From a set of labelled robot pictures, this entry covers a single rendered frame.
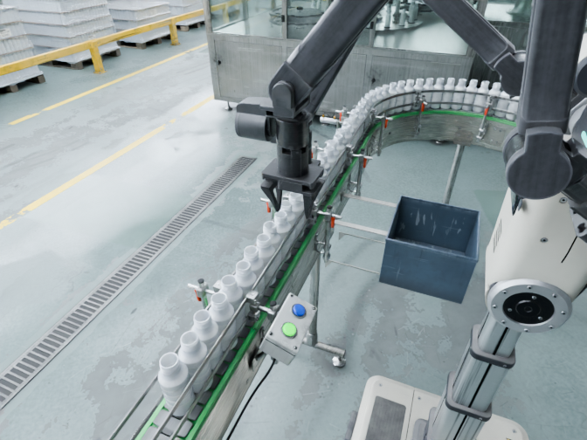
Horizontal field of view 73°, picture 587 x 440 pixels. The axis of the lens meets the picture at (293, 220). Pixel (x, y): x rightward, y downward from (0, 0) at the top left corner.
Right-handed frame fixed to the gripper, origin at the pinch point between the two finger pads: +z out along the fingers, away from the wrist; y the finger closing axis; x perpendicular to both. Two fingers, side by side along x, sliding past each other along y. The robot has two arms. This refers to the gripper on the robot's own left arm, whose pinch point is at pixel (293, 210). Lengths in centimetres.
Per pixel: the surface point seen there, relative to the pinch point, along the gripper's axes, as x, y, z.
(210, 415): -25, -10, 42
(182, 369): -25.2, -13.9, 26.4
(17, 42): 334, -544, 81
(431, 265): 56, 30, 52
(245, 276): 2.0, -14.0, 25.1
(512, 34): 540, 73, 64
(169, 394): -29.0, -15.0, 30.1
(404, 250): 56, 20, 49
